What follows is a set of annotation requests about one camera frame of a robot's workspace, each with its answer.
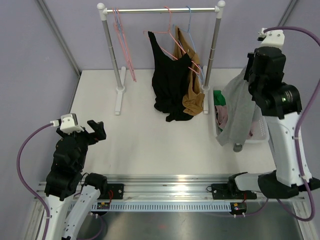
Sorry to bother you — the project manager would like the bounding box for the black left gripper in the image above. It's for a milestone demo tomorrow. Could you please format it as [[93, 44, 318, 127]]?
[[57, 119, 106, 170]]

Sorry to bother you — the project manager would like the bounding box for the grey tank top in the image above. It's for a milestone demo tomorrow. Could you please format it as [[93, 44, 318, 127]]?
[[216, 68, 256, 153]]

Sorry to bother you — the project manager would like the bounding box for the green tank top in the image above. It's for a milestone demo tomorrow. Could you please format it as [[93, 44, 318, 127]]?
[[213, 90, 226, 106]]

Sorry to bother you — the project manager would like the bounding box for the mauve pink tank top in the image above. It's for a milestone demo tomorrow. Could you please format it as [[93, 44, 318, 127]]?
[[214, 105, 260, 139]]

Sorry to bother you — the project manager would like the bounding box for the black tank top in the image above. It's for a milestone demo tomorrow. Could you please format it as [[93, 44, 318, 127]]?
[[148, 31, 193, 122]]

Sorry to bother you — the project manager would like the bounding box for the pink hanger with grey top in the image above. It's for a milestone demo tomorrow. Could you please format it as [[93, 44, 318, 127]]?
[[112, 7, 136, 82]]

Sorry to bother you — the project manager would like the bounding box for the pink hanger with black top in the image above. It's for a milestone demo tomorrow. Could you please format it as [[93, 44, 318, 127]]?
[[154, 6, 202, 77]]

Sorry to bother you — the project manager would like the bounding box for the pink wire hanger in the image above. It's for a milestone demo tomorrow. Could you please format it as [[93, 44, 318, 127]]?
[[115, 7, 138, 83]]

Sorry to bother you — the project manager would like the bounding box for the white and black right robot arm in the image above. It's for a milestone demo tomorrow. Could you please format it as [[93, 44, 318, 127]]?
[[226, 46, 320, 199]]

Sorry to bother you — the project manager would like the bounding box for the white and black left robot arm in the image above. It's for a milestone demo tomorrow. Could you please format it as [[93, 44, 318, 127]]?
[[43, 120, 108, 240]]

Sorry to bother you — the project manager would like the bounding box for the brown tank top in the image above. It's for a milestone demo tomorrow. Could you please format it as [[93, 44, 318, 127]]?
[[174, 26, 205, 116]]

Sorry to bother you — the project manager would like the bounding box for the blue hanger with brown top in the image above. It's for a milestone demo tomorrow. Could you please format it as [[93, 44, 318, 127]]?
[[172, 6, 205, 81]]

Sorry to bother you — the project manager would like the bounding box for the white plastic basket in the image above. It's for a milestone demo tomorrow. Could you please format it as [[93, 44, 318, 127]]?
[[208, 86, 270, 144]]

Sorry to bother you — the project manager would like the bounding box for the white and metal clothes rack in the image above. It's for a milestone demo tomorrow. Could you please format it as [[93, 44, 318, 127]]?
[[97, 0, 226, 115]]

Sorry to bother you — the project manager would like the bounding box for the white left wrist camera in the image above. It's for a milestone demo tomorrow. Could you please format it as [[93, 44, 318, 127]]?
[[50, 113, 84, 134]]

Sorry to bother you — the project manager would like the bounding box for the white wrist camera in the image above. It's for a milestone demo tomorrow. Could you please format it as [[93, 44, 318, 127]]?
[[50, 113, 84, 134], [257, 28, 285, 50]]

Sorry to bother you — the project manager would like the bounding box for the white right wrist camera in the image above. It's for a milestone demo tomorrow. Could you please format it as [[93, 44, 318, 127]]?
[[257, 28, 285, 50]]

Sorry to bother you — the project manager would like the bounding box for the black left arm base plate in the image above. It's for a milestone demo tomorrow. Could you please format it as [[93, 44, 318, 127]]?
[[98, 183, 125, 200]]

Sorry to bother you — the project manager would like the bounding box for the aluminium mounting rail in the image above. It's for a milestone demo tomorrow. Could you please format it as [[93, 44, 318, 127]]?
[[33, 174, 306, 202]]

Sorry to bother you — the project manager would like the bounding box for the white slotted cable duct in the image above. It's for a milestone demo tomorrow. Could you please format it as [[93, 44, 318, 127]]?
[[91, 202, 231, 212]]

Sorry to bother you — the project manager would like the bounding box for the right aluminium frame post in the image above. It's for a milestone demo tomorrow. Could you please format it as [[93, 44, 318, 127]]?
[[252, 0, 300, 76]]

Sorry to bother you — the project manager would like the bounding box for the aluminium frame post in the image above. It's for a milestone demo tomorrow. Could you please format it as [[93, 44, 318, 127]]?
[[35, 0, 82, 78], [252, 0, 300, 76]]

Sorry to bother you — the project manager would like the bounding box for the left aluminium frame post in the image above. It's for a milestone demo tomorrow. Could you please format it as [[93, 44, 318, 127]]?
[[35, 0, 82, 78]]

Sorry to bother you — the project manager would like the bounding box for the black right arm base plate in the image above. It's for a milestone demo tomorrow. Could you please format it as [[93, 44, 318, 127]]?
[[206, 183, 257, 200]]

